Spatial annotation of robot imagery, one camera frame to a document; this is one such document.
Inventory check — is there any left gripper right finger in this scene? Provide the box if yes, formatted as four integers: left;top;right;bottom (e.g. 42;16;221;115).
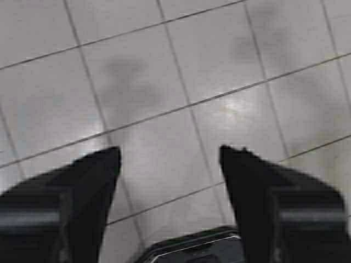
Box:
219;145;350;262

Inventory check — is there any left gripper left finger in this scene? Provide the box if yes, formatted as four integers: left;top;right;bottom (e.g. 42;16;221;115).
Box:
1;146;121;262

